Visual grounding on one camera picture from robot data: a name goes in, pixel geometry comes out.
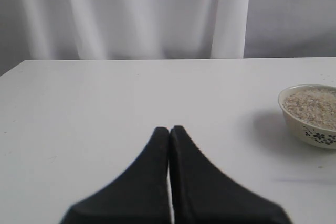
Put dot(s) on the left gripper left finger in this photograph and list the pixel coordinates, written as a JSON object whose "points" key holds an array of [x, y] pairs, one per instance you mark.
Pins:
{"points": [[139, 195]]}

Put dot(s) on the white backdrop curtain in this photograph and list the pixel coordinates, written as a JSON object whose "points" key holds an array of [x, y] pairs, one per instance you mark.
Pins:
{"points": [[164, 29]]}

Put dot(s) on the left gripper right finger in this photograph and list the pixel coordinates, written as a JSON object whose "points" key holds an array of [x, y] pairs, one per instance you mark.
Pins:
{"points": [[201, 193]]}

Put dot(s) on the white ceramic rice bowl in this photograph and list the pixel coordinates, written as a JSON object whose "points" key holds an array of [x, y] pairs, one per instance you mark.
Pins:
{"points": [[309, 113]]}

